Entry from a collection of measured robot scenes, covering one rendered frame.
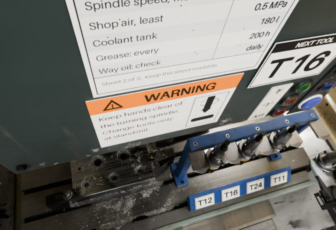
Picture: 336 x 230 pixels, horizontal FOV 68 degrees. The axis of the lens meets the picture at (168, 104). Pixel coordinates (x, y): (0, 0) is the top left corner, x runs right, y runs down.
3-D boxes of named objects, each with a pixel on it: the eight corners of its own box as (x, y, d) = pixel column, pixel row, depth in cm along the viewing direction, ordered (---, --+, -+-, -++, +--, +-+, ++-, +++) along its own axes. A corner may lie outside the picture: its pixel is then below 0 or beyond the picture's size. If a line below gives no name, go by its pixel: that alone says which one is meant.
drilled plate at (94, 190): (154, 181, 97) (154, 177, 93) (76, 202, 90) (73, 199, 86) (140, 129, 108) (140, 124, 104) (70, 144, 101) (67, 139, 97)
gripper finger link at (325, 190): (311, 178, 78) (332, 205, 74) (314, 177, 76) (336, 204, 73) (321, 171, 79) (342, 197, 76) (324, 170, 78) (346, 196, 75)
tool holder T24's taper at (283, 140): (282, 131, 81) (293, 122, 75) (289, 144, 79) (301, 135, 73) (270, 134, 80) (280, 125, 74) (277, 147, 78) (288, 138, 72)
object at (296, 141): (304, 145, 81) (305, 144, 80) (290, 149, 80) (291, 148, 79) (293, 126, 84) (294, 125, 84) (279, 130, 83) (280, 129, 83)
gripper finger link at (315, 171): (295, 167, 84) (315, 192, 80) (306, 161, 79) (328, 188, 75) (302, 162, 85) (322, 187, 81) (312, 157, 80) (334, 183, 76)
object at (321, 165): (325, 150, 82) (330, 148, 79) (338, 168, 79) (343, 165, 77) (310, 156, 80) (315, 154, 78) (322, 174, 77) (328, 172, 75)
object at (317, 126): (331, 138, 84) (333, 137, 83) (318, 141, 82) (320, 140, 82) (319, 120, 87) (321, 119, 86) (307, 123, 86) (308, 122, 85)
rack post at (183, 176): (189, 184, 102) (205, 159, 77) (176, 187, 100) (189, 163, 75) (181, 161, 106) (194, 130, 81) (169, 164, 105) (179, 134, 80)
